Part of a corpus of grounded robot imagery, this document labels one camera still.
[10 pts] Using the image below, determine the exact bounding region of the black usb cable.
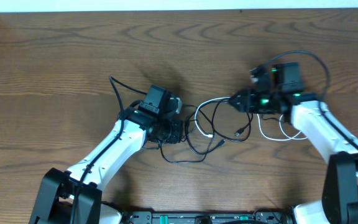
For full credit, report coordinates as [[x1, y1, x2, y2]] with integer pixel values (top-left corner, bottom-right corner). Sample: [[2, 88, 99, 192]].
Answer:
[[158, 98, 254, 164]]

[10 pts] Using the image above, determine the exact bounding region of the white usb cable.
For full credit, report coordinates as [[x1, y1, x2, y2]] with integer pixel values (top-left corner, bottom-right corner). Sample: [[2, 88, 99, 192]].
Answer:
[[193, 96, 309, 142]]

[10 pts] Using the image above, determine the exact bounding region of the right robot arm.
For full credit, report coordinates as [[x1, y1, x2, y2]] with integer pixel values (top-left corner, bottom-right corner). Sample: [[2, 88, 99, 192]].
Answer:
[[228, 62, 358, 223]]

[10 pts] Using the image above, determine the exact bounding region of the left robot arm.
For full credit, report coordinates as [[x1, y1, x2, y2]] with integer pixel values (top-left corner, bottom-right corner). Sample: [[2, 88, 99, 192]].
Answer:
[[29, 85, 183, 223]]

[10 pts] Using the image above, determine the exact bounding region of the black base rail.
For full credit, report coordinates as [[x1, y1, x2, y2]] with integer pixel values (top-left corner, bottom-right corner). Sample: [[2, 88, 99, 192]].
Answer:
[[99, 202, 295, 224]]

